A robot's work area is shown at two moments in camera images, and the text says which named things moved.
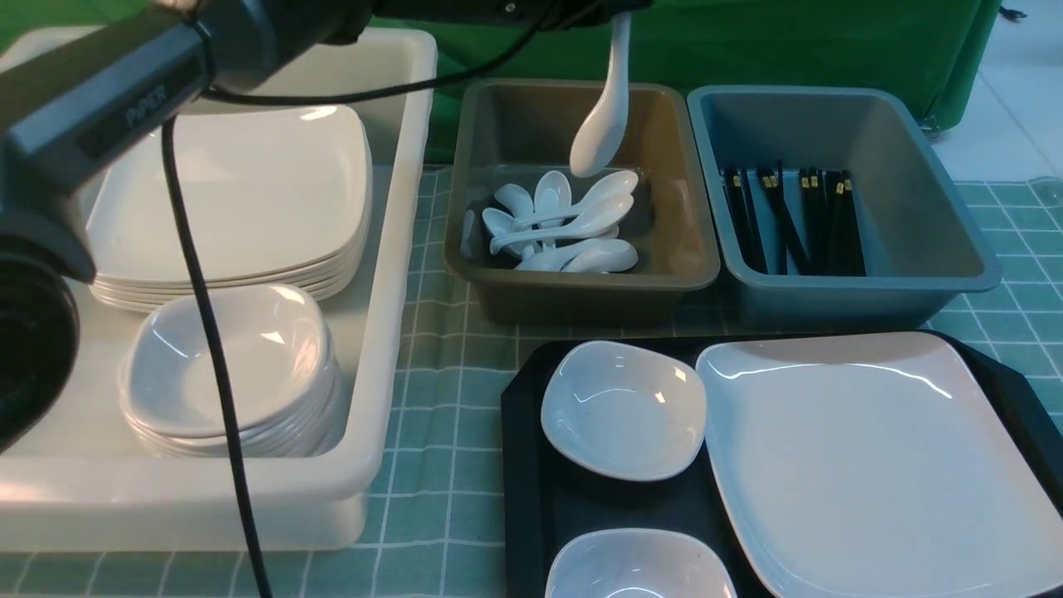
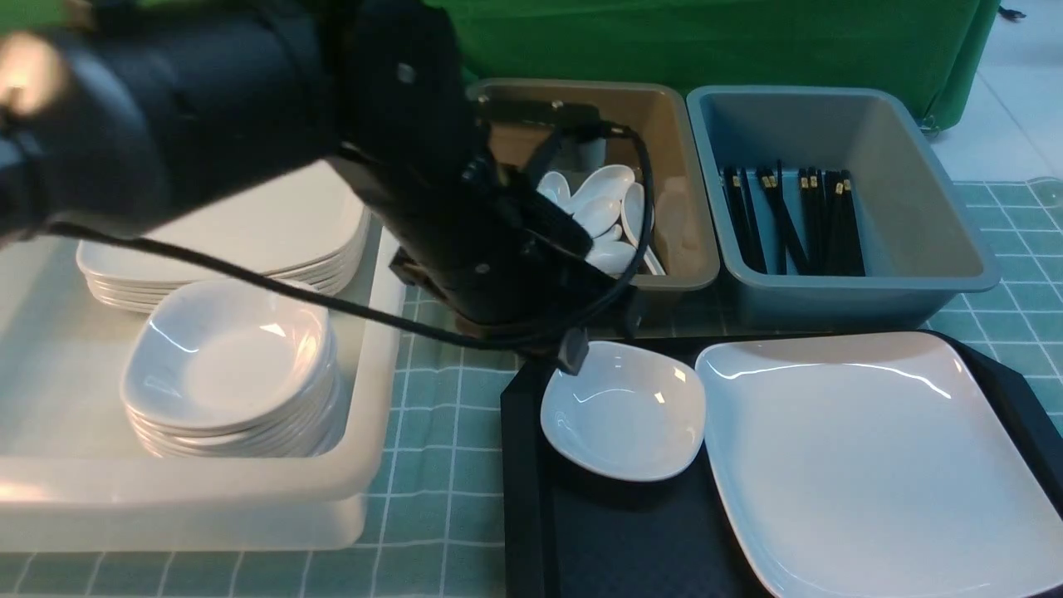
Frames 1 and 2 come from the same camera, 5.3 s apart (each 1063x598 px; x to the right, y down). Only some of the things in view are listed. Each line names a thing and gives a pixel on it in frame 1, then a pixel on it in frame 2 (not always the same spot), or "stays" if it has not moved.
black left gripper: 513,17 to 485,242
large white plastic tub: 81,484 stays
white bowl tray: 623,410 stays
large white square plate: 878,465 stays
